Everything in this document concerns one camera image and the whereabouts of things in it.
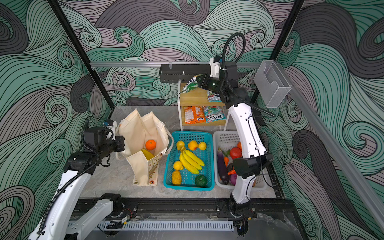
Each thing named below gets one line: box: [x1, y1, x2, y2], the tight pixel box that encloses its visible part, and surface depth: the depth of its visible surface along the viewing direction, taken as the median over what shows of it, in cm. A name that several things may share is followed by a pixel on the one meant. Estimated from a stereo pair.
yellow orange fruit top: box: [188, 140, 198, 151], surface depth 94 cm
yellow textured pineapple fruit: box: [172, 170, 182, 186], surface depth 81 cm
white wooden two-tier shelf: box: [177, 79, 231, 131], surface depth 82 cm
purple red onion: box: [230, 173, 238, 186], surface depth 81 cm
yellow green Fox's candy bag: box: [178, 73, 204, 95], surface depth 71 cm
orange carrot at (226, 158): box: [222, 149, 230, 168], surface depth 92 cm
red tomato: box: [230, 147, 242, 159], surface depth 90 cm
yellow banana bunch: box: [179, 146, 205, 175], surface depth 88 cm
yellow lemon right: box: [198, 141, 207, 151], surface depth 94 cm
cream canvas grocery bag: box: [115, 108, 174, 186], surface depth 80 cm
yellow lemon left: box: [176, 140, 185, 151], surface depth 95 cm
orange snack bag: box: [184, 106, 206, 125], surface depth 94 cm
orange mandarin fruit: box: [145, 139, 156, 151], surface depth 94 cm
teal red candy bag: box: [207, 90, 222, 103], surface depth 78 cm
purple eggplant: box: [217, 146, 230, 185], surface depth 83 cm
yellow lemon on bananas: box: [173, 160, 184, 171], surface depth 86 cm
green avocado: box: [194, 174, 207, 188], surface depth 80 cm
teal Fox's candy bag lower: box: [203, 105, 227, 123], surface depth 94 cm
